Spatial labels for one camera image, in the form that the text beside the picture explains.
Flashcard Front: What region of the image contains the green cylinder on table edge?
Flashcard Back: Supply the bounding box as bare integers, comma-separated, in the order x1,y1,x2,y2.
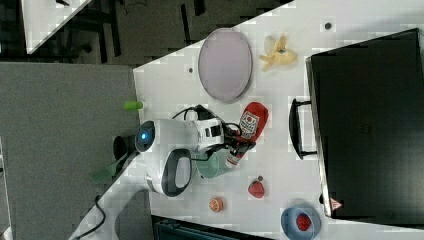
124,101,144,111

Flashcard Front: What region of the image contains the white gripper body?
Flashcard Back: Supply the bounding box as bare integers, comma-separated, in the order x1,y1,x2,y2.
194,118,224,152

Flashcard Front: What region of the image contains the toy orange slice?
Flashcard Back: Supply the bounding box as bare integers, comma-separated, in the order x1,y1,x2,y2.
209,197,223,213

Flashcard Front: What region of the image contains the black toaster oven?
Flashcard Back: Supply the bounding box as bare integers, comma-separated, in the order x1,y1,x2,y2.
305,28,424,229

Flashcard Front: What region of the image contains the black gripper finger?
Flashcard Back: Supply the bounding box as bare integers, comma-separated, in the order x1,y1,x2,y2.
230,142,256,153
223,123,243,137

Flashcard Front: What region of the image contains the blue bowl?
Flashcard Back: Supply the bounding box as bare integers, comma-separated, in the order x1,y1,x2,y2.
280,207,321,240

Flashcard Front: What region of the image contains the green strainer basket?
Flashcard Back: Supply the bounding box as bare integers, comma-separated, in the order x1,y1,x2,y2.
90,154,131,184

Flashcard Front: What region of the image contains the strawberry in blue bowl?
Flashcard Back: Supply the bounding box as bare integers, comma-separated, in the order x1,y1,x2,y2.
296,214,312,231

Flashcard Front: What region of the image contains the round grey plate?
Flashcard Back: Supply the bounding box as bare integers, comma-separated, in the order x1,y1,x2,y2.
198,28,252,102

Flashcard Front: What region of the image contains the green mug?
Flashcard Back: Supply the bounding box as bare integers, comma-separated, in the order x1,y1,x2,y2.
196,150,230,179

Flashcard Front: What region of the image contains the toy strawberry on table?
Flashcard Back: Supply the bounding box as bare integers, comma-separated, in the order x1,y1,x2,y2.
248,176,265,199

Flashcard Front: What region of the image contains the red ketchup bottle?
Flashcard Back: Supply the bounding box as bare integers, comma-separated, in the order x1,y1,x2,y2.
226,102,269,168

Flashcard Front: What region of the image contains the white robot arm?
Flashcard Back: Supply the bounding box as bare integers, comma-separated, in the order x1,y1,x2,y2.
68,118,253,240

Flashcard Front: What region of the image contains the black binocular-like base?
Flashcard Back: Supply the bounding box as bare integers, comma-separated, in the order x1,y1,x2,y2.
113,135,139,163

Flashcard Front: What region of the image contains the grey side table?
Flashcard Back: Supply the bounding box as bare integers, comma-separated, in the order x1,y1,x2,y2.
1,62,139,240

